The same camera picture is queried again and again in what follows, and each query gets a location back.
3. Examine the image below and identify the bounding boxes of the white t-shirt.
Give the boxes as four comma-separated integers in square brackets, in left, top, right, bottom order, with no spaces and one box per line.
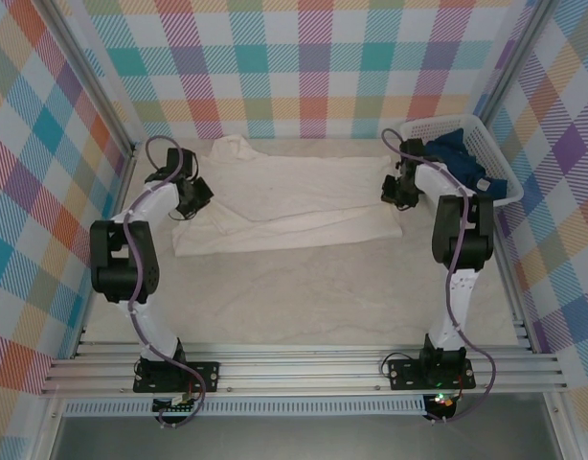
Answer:
[171,135,404,259]

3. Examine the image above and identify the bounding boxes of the dark blue garment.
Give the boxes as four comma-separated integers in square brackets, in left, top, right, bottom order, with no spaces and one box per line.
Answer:
[425,127,509,200]

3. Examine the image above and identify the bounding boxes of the white plastic mesh basket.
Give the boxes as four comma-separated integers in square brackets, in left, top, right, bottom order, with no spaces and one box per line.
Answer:
[399,114,525,210]

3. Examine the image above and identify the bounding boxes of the small electronics board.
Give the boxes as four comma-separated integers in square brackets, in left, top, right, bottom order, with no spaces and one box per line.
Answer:
[426,391,459,412]
[152,391,202,416]

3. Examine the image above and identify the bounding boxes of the grey metal panel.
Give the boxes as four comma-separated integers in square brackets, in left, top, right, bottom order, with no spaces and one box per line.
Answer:
[49,414,563,460]

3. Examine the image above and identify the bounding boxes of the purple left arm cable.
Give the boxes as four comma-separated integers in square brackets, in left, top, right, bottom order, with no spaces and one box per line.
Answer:
[124,136,209,429]

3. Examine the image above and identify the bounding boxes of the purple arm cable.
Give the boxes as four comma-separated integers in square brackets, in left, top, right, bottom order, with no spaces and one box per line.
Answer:
[380,126,497,426]
[124,136,209,429]

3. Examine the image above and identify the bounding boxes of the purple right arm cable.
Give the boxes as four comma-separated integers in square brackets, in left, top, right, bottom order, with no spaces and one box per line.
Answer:
[380,126,497,426]

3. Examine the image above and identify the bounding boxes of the aluminium frame post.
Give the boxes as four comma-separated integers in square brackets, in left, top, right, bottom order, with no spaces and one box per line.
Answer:
[475,0,563,126]
[37,0,142,159]

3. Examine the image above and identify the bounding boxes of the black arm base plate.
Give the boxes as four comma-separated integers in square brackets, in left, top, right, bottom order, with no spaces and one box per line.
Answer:
[132,359,222,395]
[387,357,477,392]

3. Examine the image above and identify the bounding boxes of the long aluminium mounting rail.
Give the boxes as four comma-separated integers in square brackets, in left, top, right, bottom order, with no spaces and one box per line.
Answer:
[39,342,571,397]

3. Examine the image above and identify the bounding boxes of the white slotted cable duct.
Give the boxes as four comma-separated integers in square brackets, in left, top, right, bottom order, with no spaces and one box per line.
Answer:
[63,395,427,417]

